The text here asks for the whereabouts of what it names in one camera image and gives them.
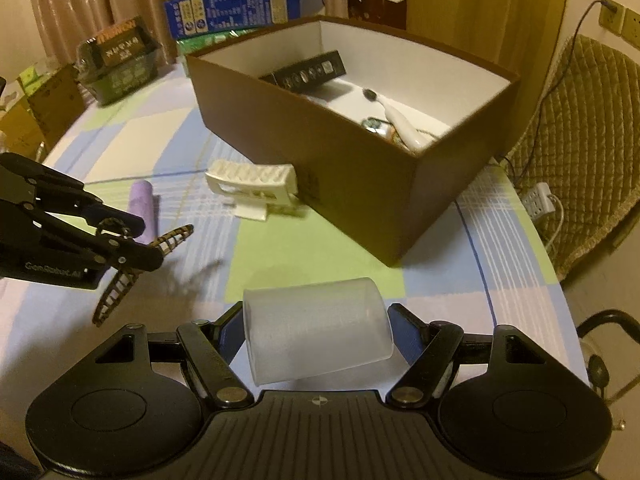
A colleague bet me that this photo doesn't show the green battery blister pack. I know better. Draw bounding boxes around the green battery blister pack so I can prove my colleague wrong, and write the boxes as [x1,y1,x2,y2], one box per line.
[361,117,402,143]

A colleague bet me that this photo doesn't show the cardboard boxes at left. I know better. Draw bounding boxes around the cardboard boxes at left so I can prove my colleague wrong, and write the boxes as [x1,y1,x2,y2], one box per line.
[1,56,86,159]

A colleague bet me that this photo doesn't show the checked tablecloth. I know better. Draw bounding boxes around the checked tablecloth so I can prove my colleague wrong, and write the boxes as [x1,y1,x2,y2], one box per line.
[0,56,591,461]

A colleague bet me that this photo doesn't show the white electric toothbrush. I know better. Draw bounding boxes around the white electric toothbrush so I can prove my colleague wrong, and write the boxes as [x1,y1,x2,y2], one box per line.
[362,89,439,155]

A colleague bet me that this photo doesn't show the wall socket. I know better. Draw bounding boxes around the wall socket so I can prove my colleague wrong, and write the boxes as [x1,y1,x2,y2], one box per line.
[599,0,640,49]

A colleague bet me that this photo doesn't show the blue milk carton box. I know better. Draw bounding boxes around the blue milk carton box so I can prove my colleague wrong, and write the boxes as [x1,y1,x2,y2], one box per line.
[164,0,324,40]

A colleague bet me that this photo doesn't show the frosted plastic cup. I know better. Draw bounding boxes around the frosted plastic cup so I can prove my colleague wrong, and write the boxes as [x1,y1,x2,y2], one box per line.
[243,278,394,386]

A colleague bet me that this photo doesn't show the dark red gift bag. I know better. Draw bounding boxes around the dark red gift bag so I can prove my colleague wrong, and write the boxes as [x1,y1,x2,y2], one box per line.
[347,0,408,29]

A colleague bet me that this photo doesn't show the black instant noodle bowl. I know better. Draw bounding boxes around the black instant noodle bowl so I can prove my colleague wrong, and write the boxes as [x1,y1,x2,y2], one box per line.
[75,15,160,106]

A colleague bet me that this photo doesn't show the green drink pack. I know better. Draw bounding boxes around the green drink pack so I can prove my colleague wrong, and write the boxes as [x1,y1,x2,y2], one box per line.
[176,29,253,55]

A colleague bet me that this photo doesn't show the grey charging cable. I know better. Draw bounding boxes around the grey charging cable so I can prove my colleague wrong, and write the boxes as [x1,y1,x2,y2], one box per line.
[499,1,609,172]

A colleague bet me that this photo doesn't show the purple cream tube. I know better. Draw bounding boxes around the purple cream tube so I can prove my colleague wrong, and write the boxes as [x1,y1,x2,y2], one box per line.
[128,180,157,244]

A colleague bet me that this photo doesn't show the white power strip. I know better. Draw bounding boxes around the white power strip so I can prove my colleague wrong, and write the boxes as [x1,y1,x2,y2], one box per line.
[521,182,555,222]

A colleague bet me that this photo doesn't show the yellow curtain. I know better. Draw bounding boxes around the yellow curtain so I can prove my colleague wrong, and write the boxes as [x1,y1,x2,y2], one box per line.
[407,0,565,74]

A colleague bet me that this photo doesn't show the quilted olive chair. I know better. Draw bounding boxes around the quilted olive chair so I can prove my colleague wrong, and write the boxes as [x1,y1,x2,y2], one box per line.
[509,35,639,278]

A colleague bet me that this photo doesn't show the black shaver box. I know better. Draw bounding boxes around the black shaver box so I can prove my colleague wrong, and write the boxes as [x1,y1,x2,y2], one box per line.
[260,50,346,93]

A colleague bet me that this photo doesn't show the brown cardboard storage box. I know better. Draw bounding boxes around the brown cardboard storage box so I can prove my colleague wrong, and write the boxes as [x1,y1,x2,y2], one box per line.
[186,15,518,265]

